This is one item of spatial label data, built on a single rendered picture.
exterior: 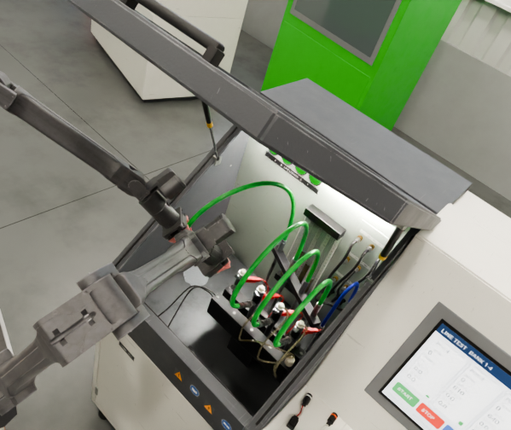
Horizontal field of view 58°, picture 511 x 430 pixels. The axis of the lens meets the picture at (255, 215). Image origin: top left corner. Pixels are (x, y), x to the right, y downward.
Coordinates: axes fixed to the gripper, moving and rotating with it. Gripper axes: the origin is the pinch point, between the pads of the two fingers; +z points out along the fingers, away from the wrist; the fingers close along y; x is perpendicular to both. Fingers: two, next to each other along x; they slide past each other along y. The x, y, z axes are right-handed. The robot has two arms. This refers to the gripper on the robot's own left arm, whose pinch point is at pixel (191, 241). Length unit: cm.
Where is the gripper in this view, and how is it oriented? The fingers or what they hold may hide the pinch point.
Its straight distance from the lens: 136.2
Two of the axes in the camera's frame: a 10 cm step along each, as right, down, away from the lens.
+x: -8.2, 5.5, 1.7
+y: -1.6, -5.0, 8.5
